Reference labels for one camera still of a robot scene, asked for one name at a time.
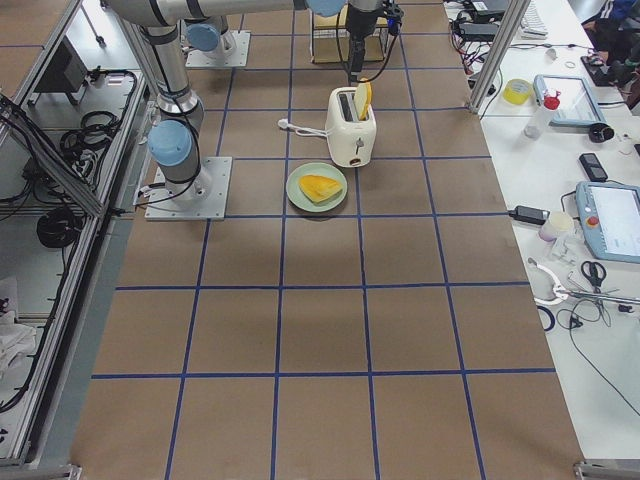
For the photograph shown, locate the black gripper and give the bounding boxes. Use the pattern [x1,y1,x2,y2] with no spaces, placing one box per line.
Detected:
[345,0,380,82]

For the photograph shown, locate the white two-slot toaster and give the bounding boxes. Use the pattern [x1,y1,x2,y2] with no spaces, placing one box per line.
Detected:
[325,87,377,168]

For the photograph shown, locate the bread slice in toaster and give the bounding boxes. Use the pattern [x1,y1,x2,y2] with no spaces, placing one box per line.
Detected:
[353,78,372,121]

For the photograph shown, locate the toasted bread on plate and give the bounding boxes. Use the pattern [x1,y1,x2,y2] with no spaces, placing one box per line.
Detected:
[298,175,343,203]

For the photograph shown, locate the light green plate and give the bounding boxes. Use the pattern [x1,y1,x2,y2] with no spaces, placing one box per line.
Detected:
[286,162,347,212]

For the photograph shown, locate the yellow tape roll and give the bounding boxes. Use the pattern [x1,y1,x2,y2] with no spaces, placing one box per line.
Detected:
[502,78,533,105]

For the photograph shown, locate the red capped squeeze bottle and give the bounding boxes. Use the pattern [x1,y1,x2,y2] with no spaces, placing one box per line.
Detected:
[523,91,560,140]

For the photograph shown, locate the upper teach pendant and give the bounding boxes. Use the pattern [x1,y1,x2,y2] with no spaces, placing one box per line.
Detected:
[533,74,605,127]

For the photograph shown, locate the teach pendant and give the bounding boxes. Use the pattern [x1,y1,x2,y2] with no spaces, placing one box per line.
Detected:
[576,182,639,264]
[533,74,605,127]

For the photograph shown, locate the black power adapter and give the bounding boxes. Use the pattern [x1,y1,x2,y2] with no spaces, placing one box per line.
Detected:
[508,205,550,225]

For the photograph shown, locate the white paper cup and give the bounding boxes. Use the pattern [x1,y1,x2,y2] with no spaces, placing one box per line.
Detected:
[538,211,574,242]

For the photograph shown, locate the lower teach pendant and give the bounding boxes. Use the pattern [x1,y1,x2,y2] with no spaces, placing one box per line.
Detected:
[576,182,639,264]

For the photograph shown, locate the black scissors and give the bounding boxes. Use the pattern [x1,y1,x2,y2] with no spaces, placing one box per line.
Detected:
[580,260,607,293]

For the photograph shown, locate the wire and wood shelf box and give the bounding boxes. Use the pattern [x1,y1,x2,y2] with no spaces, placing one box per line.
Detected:
[309,0,392,65]

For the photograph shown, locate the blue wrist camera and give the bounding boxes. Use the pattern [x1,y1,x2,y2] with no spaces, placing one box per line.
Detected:
[383,0,404,37]

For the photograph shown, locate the white toaster power cord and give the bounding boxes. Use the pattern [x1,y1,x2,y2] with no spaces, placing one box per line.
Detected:
[277,119,329,138]

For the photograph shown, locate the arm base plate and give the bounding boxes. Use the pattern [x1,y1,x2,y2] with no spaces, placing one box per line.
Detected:
[185,25,251,69]
[144,157,232,221]

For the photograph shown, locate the aluminium frame post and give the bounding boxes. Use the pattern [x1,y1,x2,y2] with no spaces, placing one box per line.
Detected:
[468,0,530,114]

